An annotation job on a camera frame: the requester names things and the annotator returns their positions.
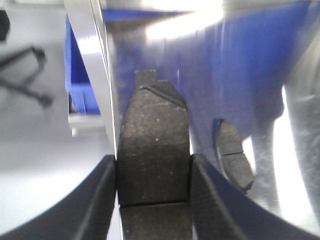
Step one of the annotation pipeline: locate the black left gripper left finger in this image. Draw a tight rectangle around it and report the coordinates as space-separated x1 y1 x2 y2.
0 155 116 240

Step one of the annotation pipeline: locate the stainless steel roller rack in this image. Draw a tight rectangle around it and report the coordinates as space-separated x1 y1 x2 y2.
63 0 119 155

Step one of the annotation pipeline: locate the left blue plastic bin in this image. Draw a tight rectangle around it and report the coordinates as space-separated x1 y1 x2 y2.
64 18 100 115

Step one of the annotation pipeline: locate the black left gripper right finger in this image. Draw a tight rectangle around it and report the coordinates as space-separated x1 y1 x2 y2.
189 154 318 240

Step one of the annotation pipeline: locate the black office chair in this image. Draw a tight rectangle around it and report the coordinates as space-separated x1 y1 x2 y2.
0 8 54 109

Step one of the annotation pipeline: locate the grey brake pad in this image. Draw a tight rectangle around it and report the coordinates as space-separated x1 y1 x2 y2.
116 70 193 240
215 119 254 195

